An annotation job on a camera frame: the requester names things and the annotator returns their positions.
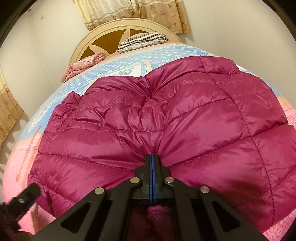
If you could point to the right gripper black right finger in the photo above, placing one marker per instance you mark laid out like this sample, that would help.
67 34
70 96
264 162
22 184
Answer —
199 213

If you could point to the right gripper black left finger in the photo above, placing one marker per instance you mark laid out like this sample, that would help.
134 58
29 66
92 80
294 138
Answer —
103 214

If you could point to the magenta quilted puffer jacket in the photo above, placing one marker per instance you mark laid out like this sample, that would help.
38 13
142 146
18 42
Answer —
173 127

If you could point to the beige side curtain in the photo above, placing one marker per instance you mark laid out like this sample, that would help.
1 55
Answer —
10 110

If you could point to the folded pink floral blanket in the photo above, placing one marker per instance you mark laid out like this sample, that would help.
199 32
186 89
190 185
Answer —
80 66

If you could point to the striped grey pillow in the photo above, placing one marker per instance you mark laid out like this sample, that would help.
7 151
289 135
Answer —
141 40

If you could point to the cream wooden headboard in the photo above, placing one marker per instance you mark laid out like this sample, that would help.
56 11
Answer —
106 37

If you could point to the beige window curtain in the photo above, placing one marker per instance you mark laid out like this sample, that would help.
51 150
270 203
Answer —
170 13

